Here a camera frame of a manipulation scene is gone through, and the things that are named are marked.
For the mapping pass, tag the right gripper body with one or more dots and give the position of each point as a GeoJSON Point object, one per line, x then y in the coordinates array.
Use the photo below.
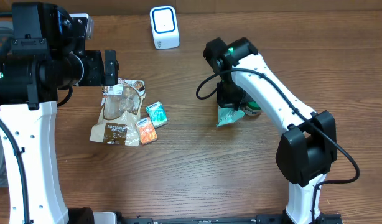
{"type": "Point", "coordinates": [232, 95]}

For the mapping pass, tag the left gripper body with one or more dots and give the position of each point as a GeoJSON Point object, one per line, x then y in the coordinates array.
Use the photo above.
{"type": "Point", "coordinates": [110, 68]}

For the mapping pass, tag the teal white snack packet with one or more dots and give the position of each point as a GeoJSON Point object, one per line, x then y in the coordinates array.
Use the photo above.
{"type": "Point", "coordinates": [228, 116]}

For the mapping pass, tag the green lid jar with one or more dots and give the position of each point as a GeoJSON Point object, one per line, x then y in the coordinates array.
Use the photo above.
{"type": "Point", "coordinates": [251, 108]}

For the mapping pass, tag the beige bread bag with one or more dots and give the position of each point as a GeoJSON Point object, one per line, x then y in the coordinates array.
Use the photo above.
{"type": "Point", "coordinates": [120, 110]}

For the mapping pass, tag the small teal packet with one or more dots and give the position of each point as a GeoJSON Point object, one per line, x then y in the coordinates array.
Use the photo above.
{"type": "Point", "coordinates": [157, 114]}

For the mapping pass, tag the orange white packet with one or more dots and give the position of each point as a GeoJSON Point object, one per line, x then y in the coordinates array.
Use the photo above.
{"type": "Point", "coordinates": [146, 130]}

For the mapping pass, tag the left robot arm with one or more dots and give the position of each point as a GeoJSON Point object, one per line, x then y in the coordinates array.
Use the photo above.
{"type": "Point", "coordinates": [46, 54]}

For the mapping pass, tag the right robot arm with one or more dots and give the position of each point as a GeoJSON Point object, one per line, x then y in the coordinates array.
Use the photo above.
{"type": "Point", "coordinates": [306, 148]}

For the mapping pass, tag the white barcode scanner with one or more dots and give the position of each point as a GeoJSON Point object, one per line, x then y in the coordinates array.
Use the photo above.
{"type": "Point", "coordinates": [164, 27]}

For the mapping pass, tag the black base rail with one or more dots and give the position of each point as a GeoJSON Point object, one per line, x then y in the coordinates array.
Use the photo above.
{"type": "Point", "coordinates": [197, 221]}

